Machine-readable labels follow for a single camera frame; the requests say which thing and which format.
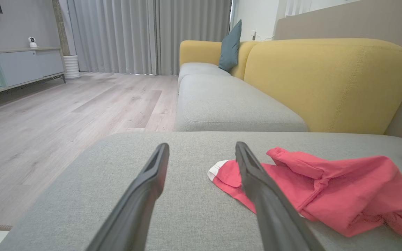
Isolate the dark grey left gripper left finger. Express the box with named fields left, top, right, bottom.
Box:
left=86, top=142, right=171, bottom=251

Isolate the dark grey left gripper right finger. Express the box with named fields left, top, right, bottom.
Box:
left=235, top=142, right=326, bottom=251

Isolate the red shirt with white sleeves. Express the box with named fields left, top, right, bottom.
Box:
left=207, top=146, right=402, bottom=238

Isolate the large grey ottoman cushion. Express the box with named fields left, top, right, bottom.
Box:
left=0, top=131, right=402, bottom=251

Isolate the grey sofa seat cushion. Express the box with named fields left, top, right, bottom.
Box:
left=175, top=74, right=308, bottom=132
left=178, top=62, right=232, bottom=93

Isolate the yellow sofa back cushion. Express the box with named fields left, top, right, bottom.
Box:
left=244, top=38, right=402, bottom=135
left=179, top=40, right=259, bottom=81

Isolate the white ribbed cylinder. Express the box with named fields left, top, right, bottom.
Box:
left=63, top=55, right=81, bottom=79

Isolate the grey pleated curtain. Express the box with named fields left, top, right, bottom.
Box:
left=67, top=0, right=233, bottom=76

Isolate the teal throw pillow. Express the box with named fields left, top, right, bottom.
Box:
left=218, top=19, right=243, bottom=73

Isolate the pale grey TV cabinet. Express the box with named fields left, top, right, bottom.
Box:
left=0, top=47, right=66, bottom=100

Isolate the beige upholstered panel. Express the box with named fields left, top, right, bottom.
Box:
left=274, top=0, right=402, bottom=140

